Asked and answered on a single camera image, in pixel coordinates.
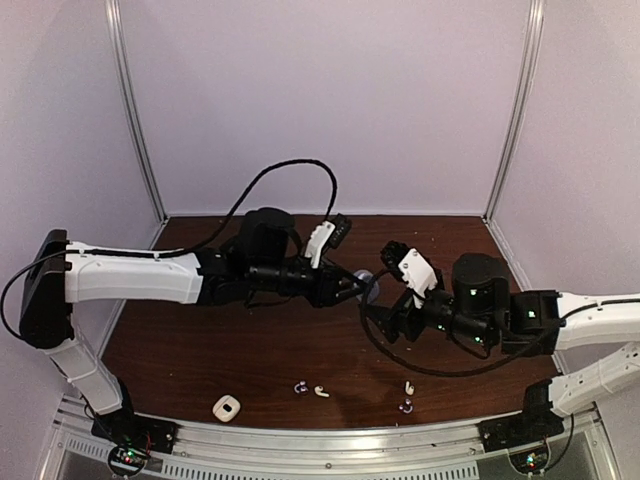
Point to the white earbud left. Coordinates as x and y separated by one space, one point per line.
320 392

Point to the cream white charging case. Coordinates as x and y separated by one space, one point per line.
226 408

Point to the lavender earbud charging case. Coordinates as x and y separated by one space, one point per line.
366 279

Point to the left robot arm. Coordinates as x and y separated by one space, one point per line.
266 255

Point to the purple earbud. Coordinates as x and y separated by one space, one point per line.
301 388
406 406

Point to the right aluminium frame post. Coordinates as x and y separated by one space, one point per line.
529 60

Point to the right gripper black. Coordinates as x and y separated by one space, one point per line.
388 321

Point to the front aluminium rail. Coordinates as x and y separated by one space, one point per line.
450 450

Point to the left aluminium frame post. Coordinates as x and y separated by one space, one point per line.
132 116

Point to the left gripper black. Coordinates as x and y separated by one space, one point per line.
324 291

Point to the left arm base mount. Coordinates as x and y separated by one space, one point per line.
134 437

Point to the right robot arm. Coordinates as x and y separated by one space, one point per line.
526 324

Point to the aluminium frame post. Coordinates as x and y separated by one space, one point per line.
529 60
132 116

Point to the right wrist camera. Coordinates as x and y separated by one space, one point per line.
409 266

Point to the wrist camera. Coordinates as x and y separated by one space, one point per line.
409 266
327 235

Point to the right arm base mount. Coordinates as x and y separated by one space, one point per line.
525 434

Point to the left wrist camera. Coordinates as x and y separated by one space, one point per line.
327 235

